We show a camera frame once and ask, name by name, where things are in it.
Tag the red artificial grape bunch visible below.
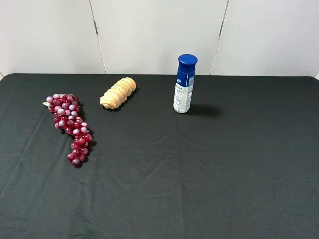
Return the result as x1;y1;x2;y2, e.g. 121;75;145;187
43;94;92;168

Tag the beige ridged bread roll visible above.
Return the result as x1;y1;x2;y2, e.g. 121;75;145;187
100;77;136;109

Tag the blue and white bottle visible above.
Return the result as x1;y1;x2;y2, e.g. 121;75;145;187
173;54;198;114

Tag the black tablecloth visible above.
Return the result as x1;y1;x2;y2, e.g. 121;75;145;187
0;74;319;239

